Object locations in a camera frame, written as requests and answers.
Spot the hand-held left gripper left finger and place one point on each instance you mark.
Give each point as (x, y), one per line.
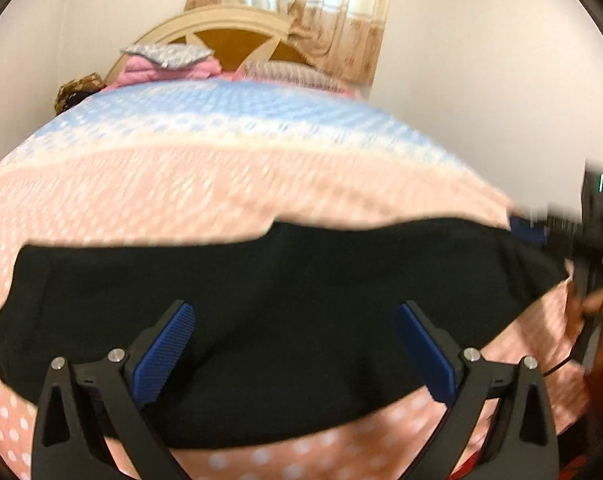
(169, 352)

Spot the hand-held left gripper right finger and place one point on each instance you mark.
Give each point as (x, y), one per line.
(426, 355)

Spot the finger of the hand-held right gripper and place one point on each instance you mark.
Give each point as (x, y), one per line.
(526, 227)

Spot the black pants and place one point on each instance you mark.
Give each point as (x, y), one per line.
(281, 310)

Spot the person's right hand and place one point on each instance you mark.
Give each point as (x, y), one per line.
(579, 312)

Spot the polka dot bedspread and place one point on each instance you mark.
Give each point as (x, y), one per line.
(231, 185)

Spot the beige floral curtain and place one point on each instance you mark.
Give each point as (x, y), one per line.
(331, 35)

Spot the brown patterned bag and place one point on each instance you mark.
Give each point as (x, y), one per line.
(76, 92)

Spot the striped pillow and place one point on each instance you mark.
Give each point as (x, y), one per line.
(291, 76)

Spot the pink folded blanket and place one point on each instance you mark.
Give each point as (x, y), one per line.
(141, 72)

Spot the grey patterned pillow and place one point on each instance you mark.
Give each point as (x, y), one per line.
(166, 55)

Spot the cream wooden headboard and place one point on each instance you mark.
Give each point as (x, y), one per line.
(231, 40)

